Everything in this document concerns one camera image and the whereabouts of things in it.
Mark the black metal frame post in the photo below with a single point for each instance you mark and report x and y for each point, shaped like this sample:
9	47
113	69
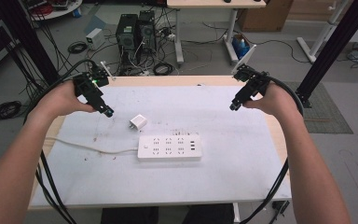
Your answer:
28	40
335	46

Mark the white table mat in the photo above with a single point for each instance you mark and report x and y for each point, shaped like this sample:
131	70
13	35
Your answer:
174	180

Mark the white power strip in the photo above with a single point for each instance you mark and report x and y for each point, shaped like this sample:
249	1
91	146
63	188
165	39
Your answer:
169	147

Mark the person's right hand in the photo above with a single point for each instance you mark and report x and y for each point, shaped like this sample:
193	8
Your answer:
273	100

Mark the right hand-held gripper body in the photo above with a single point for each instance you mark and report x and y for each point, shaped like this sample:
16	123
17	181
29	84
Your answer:
256	82

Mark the person's left hand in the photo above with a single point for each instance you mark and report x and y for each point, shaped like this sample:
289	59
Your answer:
60	100

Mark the round white table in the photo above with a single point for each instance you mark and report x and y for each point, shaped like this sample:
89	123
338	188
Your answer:
56	11

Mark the black plug on floor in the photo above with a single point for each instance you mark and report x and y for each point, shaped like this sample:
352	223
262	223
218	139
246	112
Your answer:
279	209

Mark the white charger plug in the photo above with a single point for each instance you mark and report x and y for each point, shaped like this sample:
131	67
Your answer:
138	122

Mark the white metal stand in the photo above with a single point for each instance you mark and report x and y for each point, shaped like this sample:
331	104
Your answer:
321	34

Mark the white box device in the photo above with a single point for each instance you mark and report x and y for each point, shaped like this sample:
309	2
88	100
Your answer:
95	38

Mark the wooden desk with white legs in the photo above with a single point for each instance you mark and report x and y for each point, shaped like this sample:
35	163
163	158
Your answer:
211	3

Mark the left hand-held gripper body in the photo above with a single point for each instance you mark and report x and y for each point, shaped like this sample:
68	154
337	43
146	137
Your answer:
84	83

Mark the black computer tower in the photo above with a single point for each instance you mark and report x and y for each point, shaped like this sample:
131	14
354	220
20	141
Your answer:
126	37
147	31

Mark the grey floor mat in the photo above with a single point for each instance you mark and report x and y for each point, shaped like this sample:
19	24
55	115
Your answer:
326	115

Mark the brown cardboard box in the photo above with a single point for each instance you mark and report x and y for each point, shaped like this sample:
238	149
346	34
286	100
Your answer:
265	15

